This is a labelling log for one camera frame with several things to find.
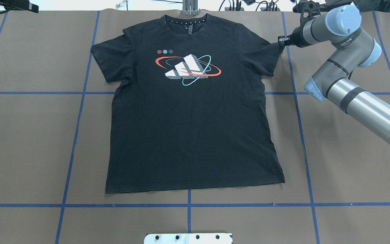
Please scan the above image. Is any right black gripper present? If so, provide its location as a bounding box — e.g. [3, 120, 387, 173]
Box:
[278, 35, 294, 47]

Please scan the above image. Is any black printed t-shirt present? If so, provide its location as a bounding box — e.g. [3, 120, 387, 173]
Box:
[91, 14, 285, 194]

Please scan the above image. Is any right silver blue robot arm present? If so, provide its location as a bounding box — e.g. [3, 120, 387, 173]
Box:
[278, 1, 390, 145]

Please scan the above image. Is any blue tape line lengthwise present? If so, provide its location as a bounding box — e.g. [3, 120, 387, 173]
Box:
[55, 11, 100, 244]

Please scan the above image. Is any aluminium frame post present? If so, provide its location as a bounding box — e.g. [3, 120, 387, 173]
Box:
[182, 0, 199, 16]

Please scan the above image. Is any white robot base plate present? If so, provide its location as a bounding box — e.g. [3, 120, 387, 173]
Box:
[144, 233, 234, 244]

